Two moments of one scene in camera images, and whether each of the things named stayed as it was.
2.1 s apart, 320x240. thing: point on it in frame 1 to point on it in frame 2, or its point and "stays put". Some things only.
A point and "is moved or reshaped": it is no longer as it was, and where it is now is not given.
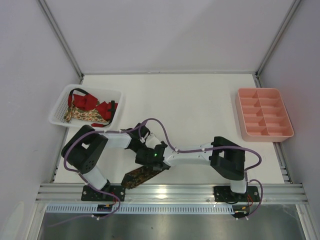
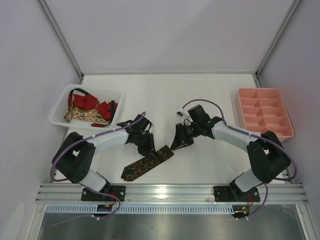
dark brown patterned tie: x=132 y=178 is moved or reshaped
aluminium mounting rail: x=171 y=194 stays put
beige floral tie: x=77 y=113 stays put
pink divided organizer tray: x=263 y=114 stays put
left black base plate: x=89 y=194 stays put
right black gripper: x=149 y=163 to x=183 y=133
